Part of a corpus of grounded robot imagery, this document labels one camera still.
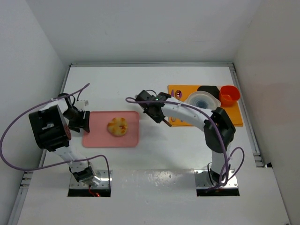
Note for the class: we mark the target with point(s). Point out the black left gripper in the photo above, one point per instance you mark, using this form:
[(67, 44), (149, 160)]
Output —
[(82, 120)]

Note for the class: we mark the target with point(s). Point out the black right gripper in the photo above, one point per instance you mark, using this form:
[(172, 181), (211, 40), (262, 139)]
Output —
[(157, 115)]

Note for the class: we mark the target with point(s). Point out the golden bread roll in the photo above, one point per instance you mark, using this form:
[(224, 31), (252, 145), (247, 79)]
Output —
[(117, 126)]

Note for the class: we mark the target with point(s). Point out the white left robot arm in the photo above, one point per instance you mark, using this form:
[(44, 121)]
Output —
[(52, 126)]

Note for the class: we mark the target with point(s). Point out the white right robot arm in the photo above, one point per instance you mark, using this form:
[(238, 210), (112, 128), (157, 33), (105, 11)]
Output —
[(216, 125)]

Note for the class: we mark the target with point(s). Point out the iridescent table knife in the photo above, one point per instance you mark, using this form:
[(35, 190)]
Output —
[(172, 94)]

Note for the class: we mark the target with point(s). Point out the iridescent spoon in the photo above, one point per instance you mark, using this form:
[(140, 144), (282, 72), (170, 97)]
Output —
[(178, 94)]

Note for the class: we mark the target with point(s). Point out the orange cloth placemat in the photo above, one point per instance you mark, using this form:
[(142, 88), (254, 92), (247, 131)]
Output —
[(232, 111)]

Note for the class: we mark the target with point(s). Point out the pink plastic tray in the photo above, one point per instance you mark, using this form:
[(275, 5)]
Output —
[(99, 137)]

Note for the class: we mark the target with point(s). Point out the black coaster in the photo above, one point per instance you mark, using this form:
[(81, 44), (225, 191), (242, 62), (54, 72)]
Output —
[(213, 90)]

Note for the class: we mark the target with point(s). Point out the orange plastic cup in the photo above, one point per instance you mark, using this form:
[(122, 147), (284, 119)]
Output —
[(229, 95)]

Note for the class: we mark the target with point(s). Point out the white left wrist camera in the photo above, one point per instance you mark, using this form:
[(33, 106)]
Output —
[(81, 105)]

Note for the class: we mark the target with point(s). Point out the white plate with handles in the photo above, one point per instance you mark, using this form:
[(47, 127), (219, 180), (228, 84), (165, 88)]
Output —
[(204, 100)]

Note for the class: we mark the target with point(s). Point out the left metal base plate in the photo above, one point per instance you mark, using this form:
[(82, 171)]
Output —
[(103, 179)]

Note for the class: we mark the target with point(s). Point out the aluminium table frame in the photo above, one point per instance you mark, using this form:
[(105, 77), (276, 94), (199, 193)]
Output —
[(153, 184)]

